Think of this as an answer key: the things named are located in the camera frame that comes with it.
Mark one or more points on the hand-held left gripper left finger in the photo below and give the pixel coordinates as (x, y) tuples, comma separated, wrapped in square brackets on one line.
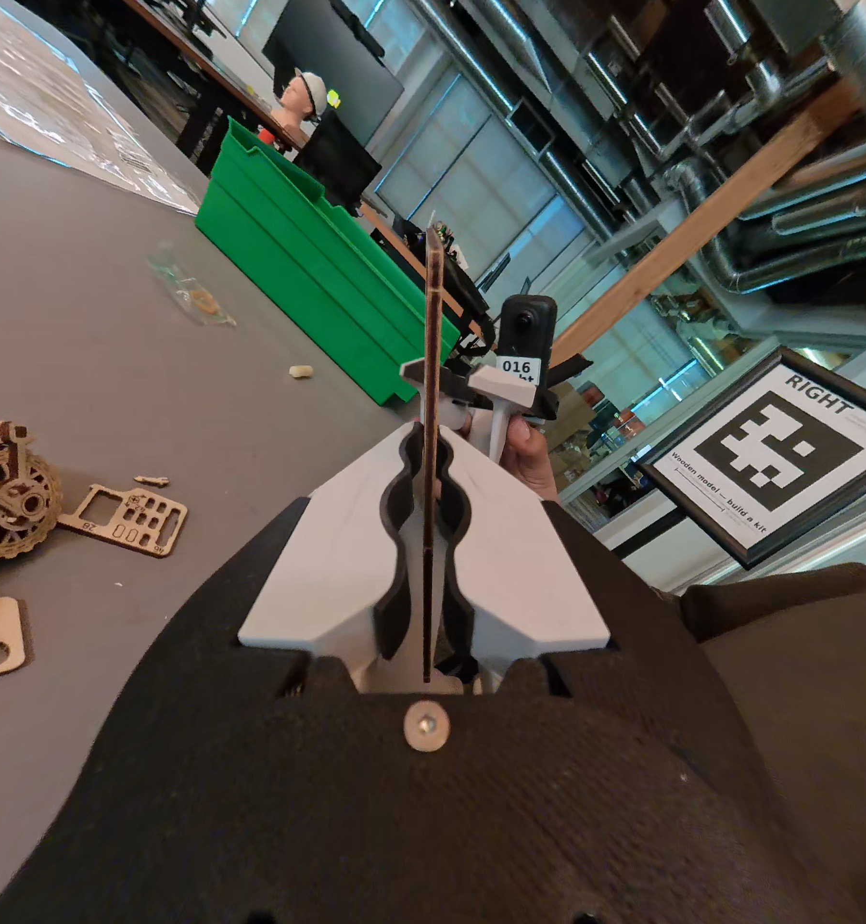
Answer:
[(310, 577)]

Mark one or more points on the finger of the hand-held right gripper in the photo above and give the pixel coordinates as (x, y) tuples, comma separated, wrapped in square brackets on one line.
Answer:
[(413, 371), (509, 386)]

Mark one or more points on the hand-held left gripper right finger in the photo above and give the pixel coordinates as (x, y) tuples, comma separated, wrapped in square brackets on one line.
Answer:
[(527, 577)]

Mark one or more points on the wooden sheet with gear holes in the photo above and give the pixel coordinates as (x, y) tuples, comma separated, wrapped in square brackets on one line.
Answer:
[(433, 325)]

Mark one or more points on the grey desk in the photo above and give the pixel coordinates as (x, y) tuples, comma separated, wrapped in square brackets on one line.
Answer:
[(151, 404)]

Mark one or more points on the person's right hand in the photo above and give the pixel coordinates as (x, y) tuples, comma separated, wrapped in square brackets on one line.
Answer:
[(530, 462)]

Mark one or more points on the black organizer with pens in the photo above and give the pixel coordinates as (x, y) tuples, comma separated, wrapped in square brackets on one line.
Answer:
[(462, 289)]

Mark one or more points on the small white peg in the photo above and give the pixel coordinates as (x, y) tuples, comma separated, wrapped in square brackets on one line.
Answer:
[(301, 372)]

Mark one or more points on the green plastic bin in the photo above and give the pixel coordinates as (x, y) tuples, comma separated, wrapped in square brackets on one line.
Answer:
[(296, 238)]

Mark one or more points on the wooden beam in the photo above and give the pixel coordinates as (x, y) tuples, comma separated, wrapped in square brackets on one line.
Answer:
[(693, 238)]

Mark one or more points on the tiny wooden scrap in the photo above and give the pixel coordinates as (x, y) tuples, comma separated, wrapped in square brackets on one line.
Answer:
[(151, 480)]

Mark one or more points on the small bag with rubber bands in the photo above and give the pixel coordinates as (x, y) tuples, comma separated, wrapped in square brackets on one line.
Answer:
[(202, 299)]

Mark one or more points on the small wooden keypad-shaped sheet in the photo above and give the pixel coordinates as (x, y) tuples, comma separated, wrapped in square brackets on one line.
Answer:
[(72, 518)]

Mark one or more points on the framed marker sign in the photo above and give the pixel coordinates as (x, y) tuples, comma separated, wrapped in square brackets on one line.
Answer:
[(765, 462)]

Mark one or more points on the mannequin head with helmet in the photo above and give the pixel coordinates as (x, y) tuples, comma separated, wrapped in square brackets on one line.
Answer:
[(304, 97)]

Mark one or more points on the small wooden plate with holes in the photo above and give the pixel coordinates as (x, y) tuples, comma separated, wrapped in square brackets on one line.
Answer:
[(11, 621)]

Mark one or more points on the wooden motorcycle model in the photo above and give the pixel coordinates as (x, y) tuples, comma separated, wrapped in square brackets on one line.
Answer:
[(14, 505)]

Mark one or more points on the person's dark clothing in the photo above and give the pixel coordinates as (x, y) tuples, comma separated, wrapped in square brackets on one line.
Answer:
[(801, 722)]

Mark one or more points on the large black monitor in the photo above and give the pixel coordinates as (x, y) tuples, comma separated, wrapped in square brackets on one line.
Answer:
[(346, 65)]

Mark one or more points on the clear plastic wrapper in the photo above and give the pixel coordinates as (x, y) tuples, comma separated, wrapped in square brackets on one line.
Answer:
[(43, 94)]

